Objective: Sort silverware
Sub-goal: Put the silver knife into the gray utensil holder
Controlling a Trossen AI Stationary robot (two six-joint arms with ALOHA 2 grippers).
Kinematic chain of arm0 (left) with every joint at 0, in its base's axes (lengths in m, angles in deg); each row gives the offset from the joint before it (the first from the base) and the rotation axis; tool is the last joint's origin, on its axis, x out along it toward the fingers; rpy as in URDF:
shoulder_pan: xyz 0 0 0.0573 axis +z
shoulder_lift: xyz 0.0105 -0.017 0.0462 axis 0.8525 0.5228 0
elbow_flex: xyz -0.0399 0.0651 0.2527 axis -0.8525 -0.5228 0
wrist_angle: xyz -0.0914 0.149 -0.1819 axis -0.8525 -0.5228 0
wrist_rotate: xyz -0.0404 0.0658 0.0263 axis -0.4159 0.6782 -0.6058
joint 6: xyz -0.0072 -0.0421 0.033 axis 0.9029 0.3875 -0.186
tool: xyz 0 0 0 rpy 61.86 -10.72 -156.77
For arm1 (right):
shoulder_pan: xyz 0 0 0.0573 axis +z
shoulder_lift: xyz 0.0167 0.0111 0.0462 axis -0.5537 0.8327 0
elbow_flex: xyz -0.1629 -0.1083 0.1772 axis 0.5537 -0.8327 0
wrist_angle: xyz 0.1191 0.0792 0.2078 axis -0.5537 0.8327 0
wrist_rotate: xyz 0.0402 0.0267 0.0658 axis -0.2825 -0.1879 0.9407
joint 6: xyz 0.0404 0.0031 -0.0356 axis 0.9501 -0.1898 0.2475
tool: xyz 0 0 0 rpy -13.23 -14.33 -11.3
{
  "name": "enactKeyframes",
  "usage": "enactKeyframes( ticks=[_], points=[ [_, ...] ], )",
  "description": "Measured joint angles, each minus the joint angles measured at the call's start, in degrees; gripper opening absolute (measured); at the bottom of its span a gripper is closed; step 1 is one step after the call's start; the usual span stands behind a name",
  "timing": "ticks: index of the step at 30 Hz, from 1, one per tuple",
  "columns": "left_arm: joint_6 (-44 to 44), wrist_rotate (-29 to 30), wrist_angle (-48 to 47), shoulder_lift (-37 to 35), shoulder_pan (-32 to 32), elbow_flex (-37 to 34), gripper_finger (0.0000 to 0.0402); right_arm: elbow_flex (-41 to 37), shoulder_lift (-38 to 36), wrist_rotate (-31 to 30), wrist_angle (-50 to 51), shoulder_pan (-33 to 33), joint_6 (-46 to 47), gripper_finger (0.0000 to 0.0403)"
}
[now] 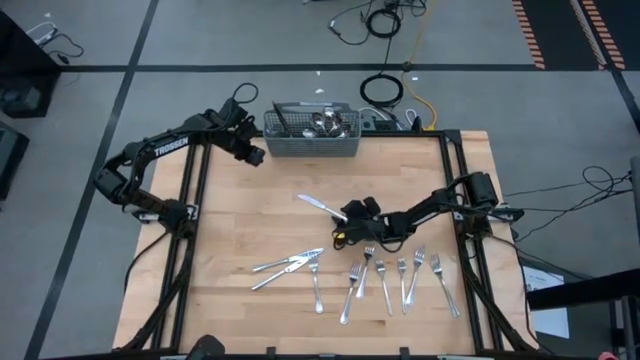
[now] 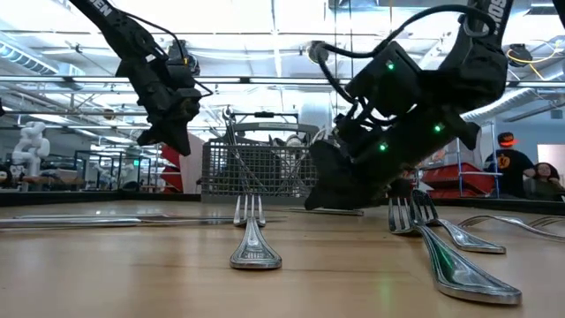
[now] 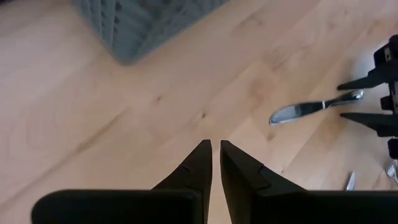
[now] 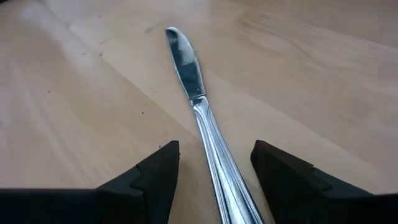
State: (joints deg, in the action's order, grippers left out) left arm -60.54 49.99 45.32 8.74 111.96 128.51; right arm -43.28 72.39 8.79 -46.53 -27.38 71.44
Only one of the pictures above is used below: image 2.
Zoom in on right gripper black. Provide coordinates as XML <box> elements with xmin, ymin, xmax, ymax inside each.
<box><xmin>304</xmin><ymin>105</ymin><xmax>482</xmax><ymax>211</ymax></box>

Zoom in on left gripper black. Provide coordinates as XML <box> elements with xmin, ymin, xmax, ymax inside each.
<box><xmin>117</xmin><ymin>57</ymin><xmax>202</xmax><ymax>157</ymax></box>

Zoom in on silver fork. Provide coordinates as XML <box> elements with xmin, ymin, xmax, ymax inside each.
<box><xmin>524</xmin><ymin>215</ymin><xmax>565</xmax><ymax>226</ymax></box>
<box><xmin>229</xmin><ymin>193</ymin><xmax>283</xmax><ymax>270</ymax></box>
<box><xmin>410</xmin><ymin>188</ymin><xmax>508</xmax><ymax>255</ymax></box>
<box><xmin>387</xmin><ymin>195</ymin><xmax>524</xmax><ymax>306</ymax></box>
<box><xmin>457</xmin><ymin>214</ymin><xmax>565</xmax><ymax>243</ymax></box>

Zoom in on grey plastic silverware basket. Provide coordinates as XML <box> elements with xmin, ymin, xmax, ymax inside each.
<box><xmin>200</xmin><ymin>122</ymin><xmax>321</xmax><ymax>207</ymax></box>

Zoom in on red storage bins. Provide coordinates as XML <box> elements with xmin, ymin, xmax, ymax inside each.
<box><xmin>159</xmin><ymin>145</ymin><xmax>185</xmax><ymax>194</ymax></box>

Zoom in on white board panel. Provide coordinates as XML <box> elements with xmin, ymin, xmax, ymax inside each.
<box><xmin>178</xmin><ymin>132</ymin><xmax>209</xmax><ymax>195</ymax></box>

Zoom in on white column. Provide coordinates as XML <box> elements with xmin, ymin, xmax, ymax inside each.
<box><xmin>298</xmin><ymin>91</ymin><xmax>333</xmax><ymax>136</ymax></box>

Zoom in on red bin shelf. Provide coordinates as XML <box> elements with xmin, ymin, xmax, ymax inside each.
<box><xmin>418</xmin><ymin>162</ymin><xmax>498</xmax><ymax>200</ymax></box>

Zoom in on long ceiling light strip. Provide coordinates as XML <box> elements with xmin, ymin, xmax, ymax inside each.
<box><xmin>0</xmin><ymin>75</ymin><xmax>565</xmax><ymax>88</ymax></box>

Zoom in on metal rack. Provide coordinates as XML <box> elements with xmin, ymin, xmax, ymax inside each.
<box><xmin>456</xmin><ymin>122</ymin><xmax>504</xmax><ymax>200</ymax></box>

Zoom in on person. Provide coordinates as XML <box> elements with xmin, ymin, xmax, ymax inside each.
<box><xmin>483</xmin><ymin>131</ymin><xmax>538</xmax><ymax>199</ymax></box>
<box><xmin>524</xmin><ymin>162</ymin><xmax>565</xmax><ymax>202</ymax></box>

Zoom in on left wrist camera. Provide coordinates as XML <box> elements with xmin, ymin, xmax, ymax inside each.
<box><xmin>166</xmin><ymin>42</ymin><xmax>199</xmax><ymax>90</ymax></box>

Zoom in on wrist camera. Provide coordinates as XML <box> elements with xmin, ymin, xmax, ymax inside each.
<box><xmin>166</xmin><ymin>42</ymin><xmax>199</xmax><ymax>90</ymax></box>
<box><xmin>346</xmin><ymin>42</ymin><xmax>424</xmax><ymax>117</ymax></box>

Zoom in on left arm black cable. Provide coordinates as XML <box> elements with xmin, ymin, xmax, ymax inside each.
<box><xmin>117</xmin><ymin>11</ymin><xmax>215</xmax><ymax>98</ymax></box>

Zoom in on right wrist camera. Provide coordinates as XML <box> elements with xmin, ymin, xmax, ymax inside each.
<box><xmin>346</xmin><ymin>42</ymin><xmax>424</xmax><ymax>117</ymax></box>

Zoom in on silver air duct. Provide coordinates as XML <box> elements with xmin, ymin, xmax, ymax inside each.
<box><xmin>461</xmin><ymin>87</ymin><xmax>565</xmax><ymax>130</ymax></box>

